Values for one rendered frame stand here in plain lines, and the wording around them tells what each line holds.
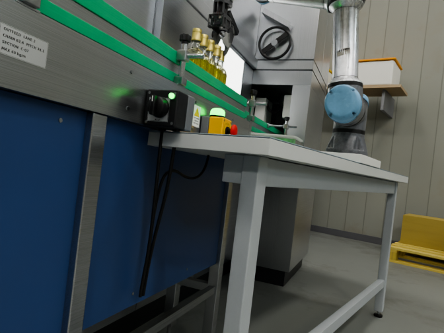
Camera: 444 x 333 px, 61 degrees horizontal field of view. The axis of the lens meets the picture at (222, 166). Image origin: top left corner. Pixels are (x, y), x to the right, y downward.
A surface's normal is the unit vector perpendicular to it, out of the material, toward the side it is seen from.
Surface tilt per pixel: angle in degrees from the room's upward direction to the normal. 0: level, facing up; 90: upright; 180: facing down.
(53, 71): 90
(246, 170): 90
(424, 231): 90
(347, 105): 97
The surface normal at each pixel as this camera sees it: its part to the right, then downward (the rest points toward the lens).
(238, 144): -0.57, -0.07
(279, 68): -0.37, -0.05
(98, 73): 0.92, 0.11
